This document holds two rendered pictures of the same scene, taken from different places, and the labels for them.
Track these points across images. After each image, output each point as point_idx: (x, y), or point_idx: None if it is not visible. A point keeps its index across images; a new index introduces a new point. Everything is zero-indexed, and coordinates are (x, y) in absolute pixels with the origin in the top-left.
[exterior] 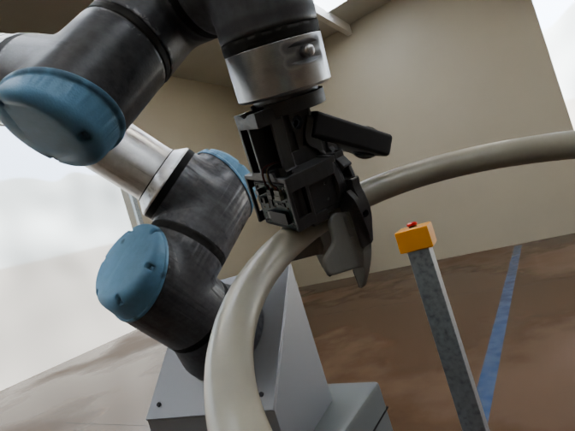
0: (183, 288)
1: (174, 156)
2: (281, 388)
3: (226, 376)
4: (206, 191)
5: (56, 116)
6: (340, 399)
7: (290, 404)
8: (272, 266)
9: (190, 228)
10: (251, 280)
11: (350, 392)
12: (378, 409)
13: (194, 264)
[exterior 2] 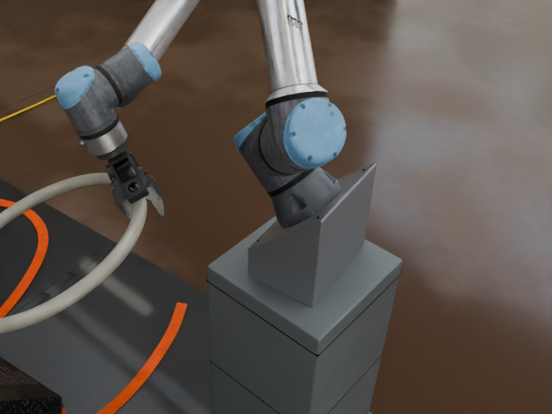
0: (249, 161)
1: (275, 93)
2: (259, 251)
3: (66, 180)
4: (270, 130)
5: None
6: (308, 312)
7: (263, 262)
8: (108, 181)
9: (259, 140)
10: (99, 177)
11: (314, 319)
12: (305, 342)
13: (255, 157)
